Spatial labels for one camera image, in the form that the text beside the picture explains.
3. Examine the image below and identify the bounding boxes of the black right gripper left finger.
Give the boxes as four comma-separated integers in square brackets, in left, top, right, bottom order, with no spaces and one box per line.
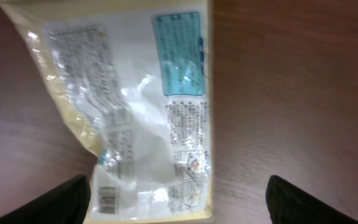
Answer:
[0,174,91,224]

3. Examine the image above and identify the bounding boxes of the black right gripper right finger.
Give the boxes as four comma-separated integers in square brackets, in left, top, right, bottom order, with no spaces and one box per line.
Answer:
[265,175,358,224]

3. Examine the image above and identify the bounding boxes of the yellow snack bag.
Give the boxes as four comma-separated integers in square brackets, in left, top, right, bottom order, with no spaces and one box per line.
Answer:
[0,0,213,223]

